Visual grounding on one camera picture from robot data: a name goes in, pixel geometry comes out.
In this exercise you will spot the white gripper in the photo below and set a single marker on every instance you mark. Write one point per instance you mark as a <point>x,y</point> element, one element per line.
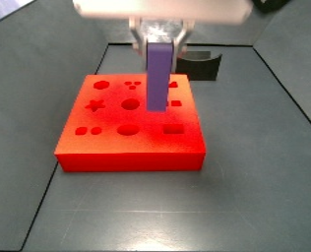
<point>215,11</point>

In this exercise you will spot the purple rectangular block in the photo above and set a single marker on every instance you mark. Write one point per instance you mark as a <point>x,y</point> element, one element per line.
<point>158,69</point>

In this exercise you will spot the black curved fixture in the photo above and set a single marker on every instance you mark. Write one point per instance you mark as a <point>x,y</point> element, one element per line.
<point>199,65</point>

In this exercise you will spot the red shape-sorting board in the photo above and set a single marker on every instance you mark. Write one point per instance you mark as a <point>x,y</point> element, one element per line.
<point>113,135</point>

